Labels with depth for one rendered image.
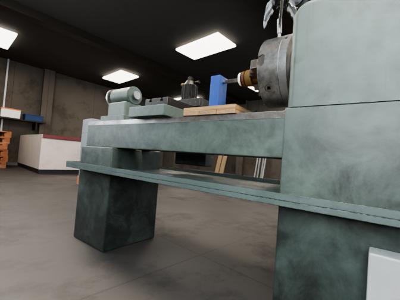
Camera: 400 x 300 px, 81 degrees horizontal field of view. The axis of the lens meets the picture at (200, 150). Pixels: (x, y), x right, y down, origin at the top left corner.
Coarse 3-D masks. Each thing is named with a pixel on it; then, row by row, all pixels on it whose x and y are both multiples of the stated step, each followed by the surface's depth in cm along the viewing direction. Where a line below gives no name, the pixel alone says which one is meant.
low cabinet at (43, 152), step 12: (24, 144) 654; (36, 144) 568; (48, 144) 552; (60, 144) 570; (72, 144) 590; (24, 156) 644; (36, 156) 560; (48, 156) 553; (60, 156) 571; (72, 156) 590; (36, 168) 556; (48, 168) 553; (60, 168) 572; (72, 168) 592
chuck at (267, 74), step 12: (264, 48) 101; (276, 48) 97; (264, 60) 99; (276, 60) 96; (264, 72) 99; (276, 72) 96; (264, 84) 101; (276, 84) 98; (264, 96) 105; (276, 96) 102
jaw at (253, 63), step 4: (264, 56) 100; (252, 60) 105; (256, 60) 104; (260, 60) 101; (252, 64) 104; (256, 64) 103; (260, 64) 101; (252, 68) 105; (256, 68) 104; (252, 72) 109; (256, 72) 108; (252, 76) 113; (256, 76) 112
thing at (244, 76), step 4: (244, 72) 119; (248, 72) 116; (240, 76) 119; (244, 76) 117; (248, 76) 116; (240, 80) 119; (244, 80) 118; (248, 80) 116; (252, 80) 116; (256, 80) 116; (244, 84) 120; (248, 84) 118; (252, 84) 117
